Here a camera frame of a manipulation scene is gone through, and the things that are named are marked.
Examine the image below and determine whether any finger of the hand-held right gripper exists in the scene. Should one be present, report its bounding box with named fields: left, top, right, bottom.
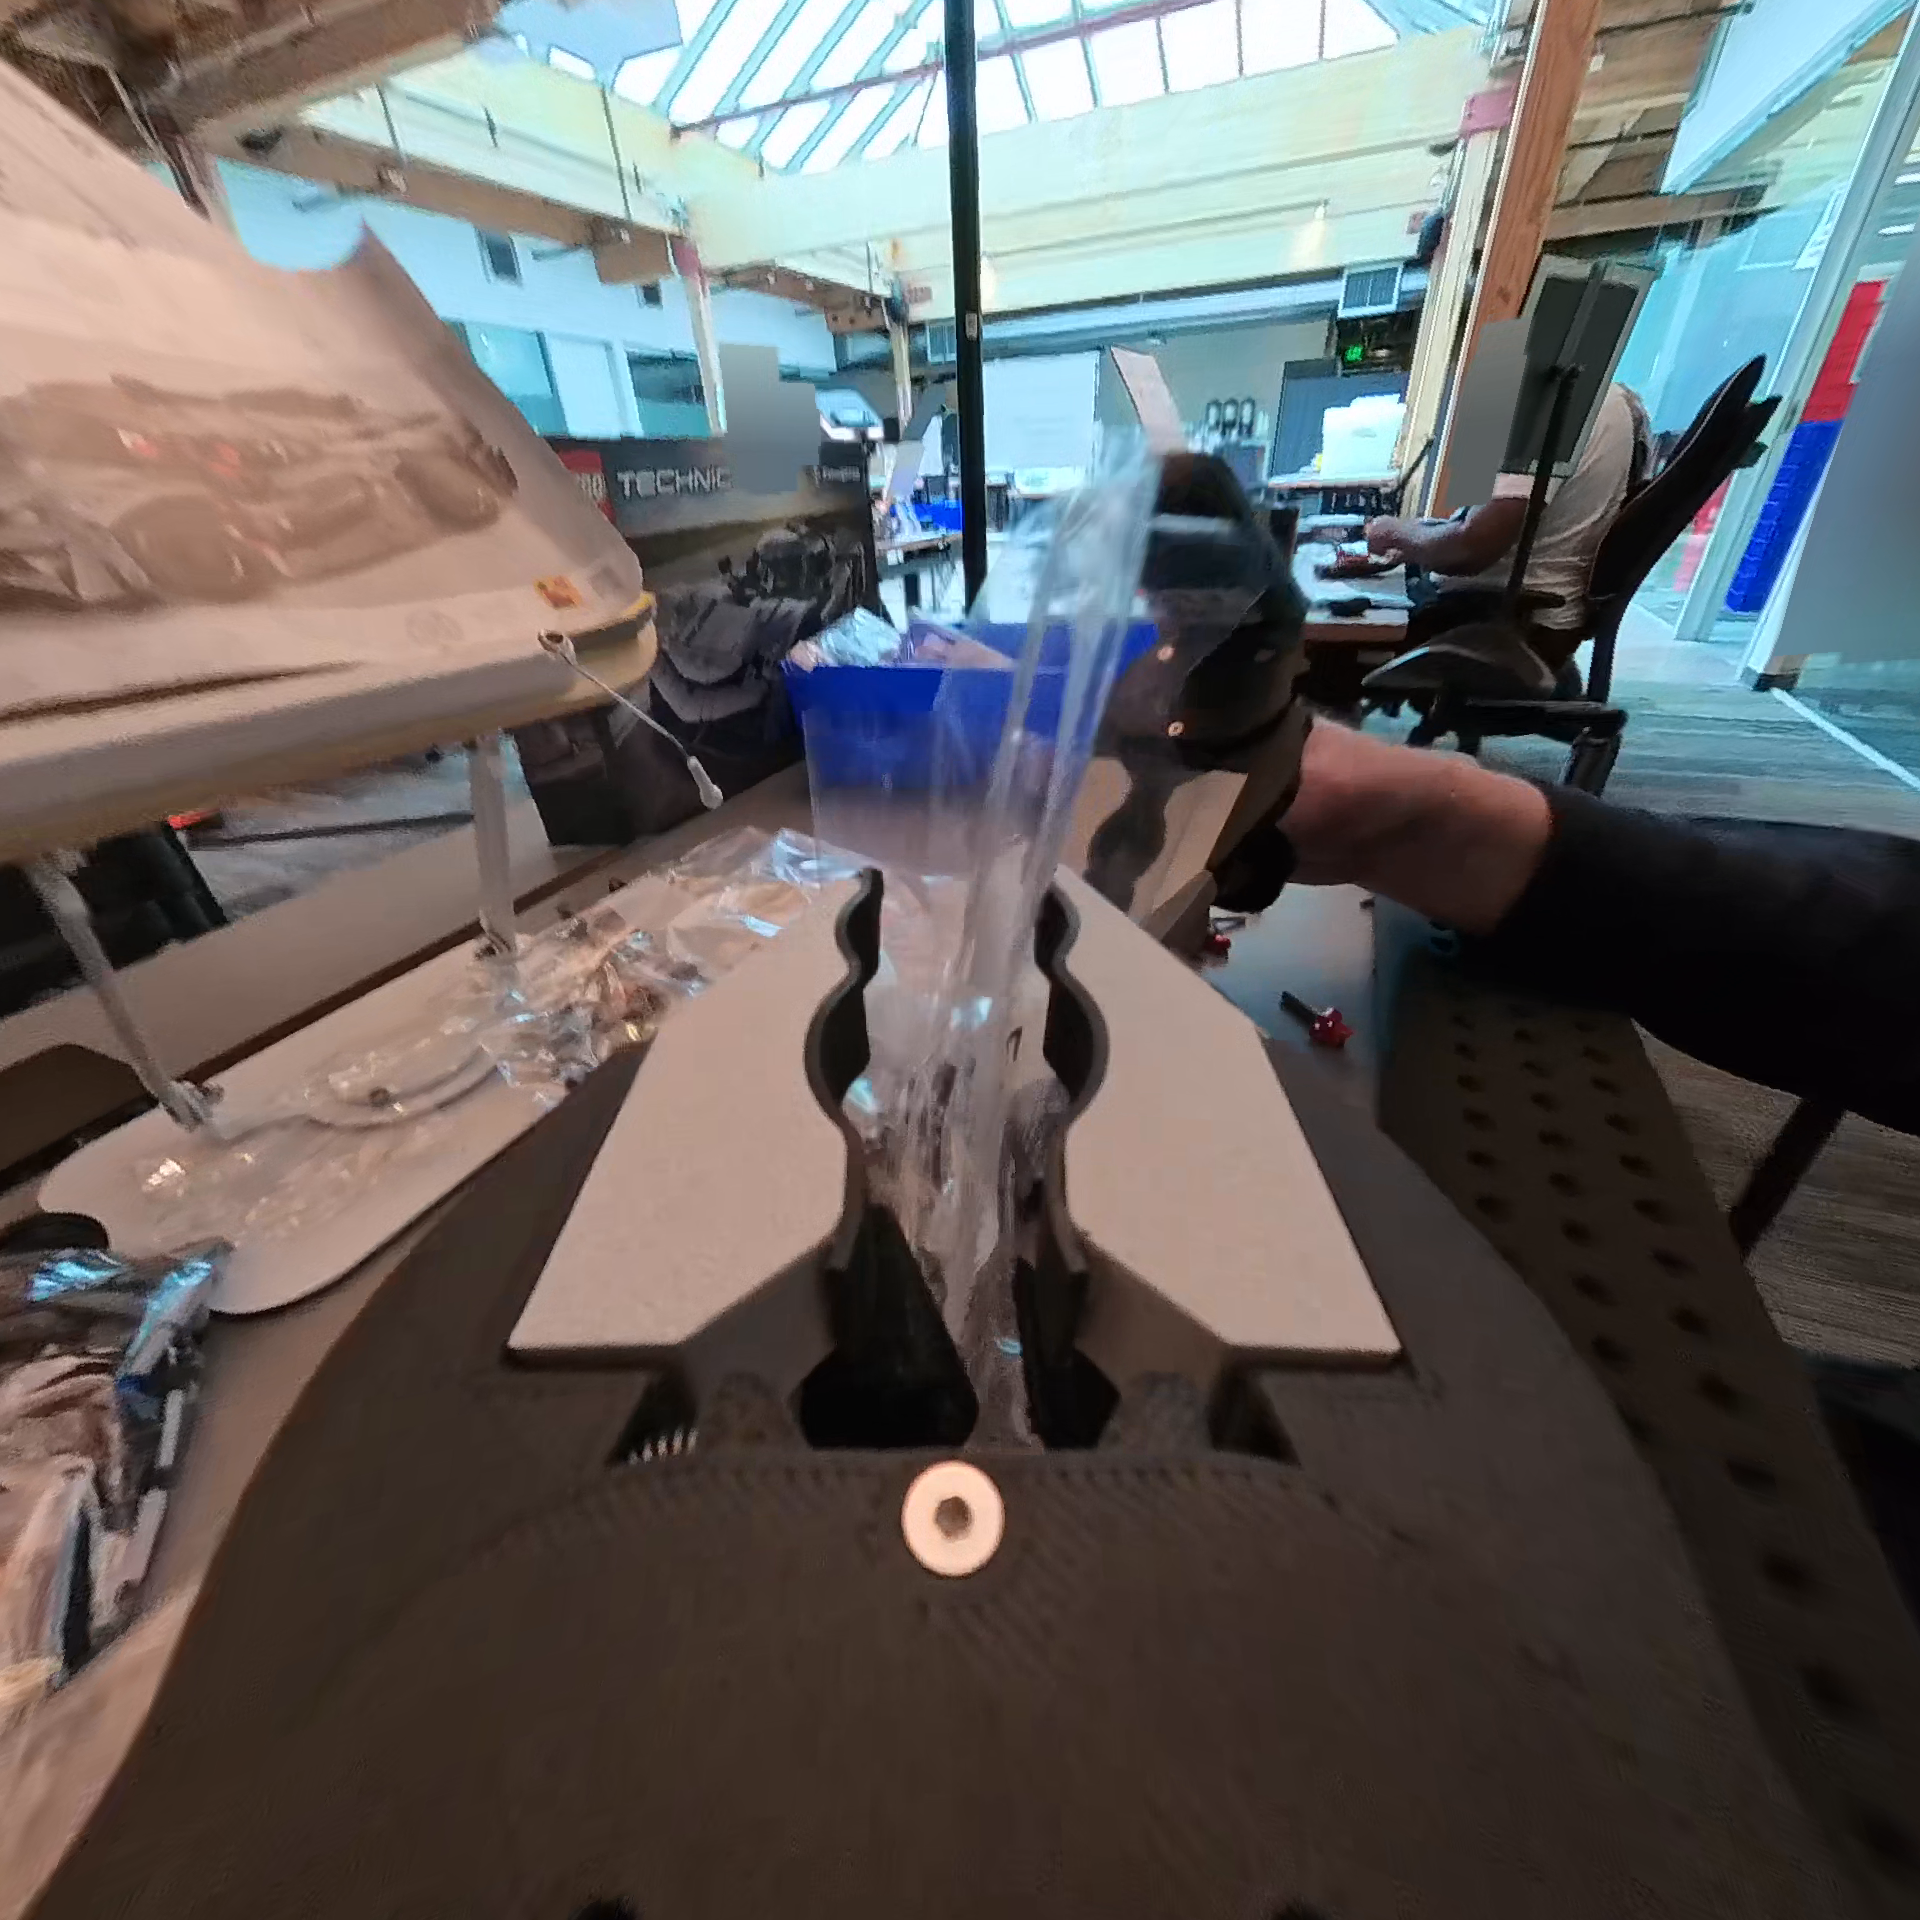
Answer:
left=1084, top=761, right=1190, bottom=914
left=1140, top=767, right=1254, bottom=945

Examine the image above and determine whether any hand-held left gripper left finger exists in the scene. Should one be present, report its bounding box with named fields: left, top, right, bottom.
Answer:
left=508, top=867, right=888, bottom=1450

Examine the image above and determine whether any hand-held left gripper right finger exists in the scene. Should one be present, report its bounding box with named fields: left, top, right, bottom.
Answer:
left=1035, top=879, right=1403, bottom=1450

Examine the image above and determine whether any wide clear lego bag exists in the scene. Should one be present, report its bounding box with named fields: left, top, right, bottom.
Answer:
left=803, top=427, right=1278, bottom=1443

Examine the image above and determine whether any blue plastic storage bin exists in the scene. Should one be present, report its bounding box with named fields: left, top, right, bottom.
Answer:
left=779, top=615, right=1163, bottom=799

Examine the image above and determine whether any black lego set box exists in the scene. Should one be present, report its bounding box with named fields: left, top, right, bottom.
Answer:
left=517, top=435, right=888, bottom=849

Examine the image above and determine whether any pile of lego part bags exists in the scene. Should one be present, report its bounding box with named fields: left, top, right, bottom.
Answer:
left=0, top=825, right=888, bottom=1920

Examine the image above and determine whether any person's right hand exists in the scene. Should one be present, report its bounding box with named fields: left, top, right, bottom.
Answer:
left=1283, top=720, right=1555, bottom=936

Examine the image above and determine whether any wooden-edged work table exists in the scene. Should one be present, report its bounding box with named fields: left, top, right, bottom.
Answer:
left=1289, top=534, right=1420, bottom=649

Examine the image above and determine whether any black perforated office chair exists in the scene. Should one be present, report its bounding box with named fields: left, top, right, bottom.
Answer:
left=1372, top=892, right=1920, bottom=1920

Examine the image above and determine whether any crumpled clear plastic bag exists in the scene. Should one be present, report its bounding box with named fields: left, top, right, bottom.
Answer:
left=786, top=609, right=1021, bottom=678

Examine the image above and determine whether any black panel on pole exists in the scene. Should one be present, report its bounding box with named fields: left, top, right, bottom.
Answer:
left=1499, top=259, right=1659, bottom=601

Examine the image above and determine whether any stack of red blue bins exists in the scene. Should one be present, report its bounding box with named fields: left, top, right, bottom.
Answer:
left=1665, top=276, right=1892, bottom=618

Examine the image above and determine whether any wooden book stand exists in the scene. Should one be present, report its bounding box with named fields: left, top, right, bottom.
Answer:
left=0, top=585, right=729, bottom=1315

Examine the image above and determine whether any grey car instruction booklet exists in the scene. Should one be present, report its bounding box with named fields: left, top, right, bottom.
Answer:
left=0, top=60, right=648, bottom=723

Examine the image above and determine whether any black metal post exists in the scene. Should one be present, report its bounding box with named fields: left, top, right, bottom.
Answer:
left=941, top=0, right=992, bottom=609

